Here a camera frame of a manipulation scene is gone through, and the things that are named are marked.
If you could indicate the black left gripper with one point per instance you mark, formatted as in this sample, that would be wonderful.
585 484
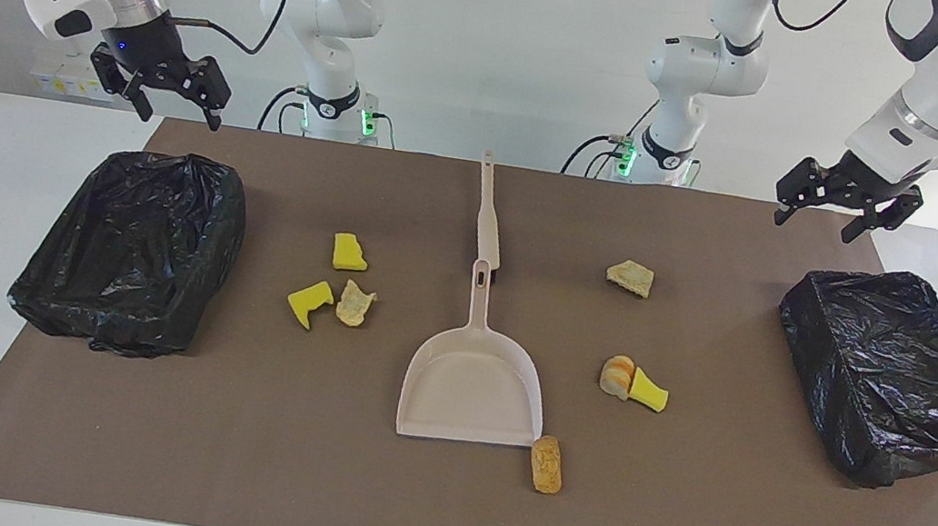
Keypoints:
856 189

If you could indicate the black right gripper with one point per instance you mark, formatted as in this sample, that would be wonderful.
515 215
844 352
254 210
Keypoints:
146 48

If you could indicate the beige toast slice toy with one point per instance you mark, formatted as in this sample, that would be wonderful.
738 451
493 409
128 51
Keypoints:
629 277

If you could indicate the yellow sponge block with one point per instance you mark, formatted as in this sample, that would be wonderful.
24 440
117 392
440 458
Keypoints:
349 255

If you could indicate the yellow notched sponge piece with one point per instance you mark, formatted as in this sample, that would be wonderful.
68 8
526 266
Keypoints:
307 302

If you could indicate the yellow sponge wedge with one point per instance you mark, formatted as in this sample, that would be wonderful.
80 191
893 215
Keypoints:
650 392

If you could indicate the striped round bread toy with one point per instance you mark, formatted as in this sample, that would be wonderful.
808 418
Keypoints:
615 378

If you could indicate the beige sponge piece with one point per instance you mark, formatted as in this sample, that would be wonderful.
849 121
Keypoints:
354 306

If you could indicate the beige brush black bristles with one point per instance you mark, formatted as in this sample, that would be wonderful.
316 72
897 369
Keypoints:
489 220

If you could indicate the brown bread loaf toy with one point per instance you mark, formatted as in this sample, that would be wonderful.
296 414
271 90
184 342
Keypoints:
546 465

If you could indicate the beige plastic dustpan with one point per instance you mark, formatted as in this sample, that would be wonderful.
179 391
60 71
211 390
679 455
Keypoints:
469 391

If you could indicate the black bag lined bin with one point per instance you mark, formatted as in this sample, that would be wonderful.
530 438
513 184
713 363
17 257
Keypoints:
122 251
893 378

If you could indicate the green lit base module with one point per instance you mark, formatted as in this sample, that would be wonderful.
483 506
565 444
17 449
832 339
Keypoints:
627 159
368 119

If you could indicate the brown table mat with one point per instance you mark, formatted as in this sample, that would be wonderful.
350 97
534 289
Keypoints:
313 461

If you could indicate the white wall socket boxes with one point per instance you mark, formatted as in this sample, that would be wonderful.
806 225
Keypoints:
78 75

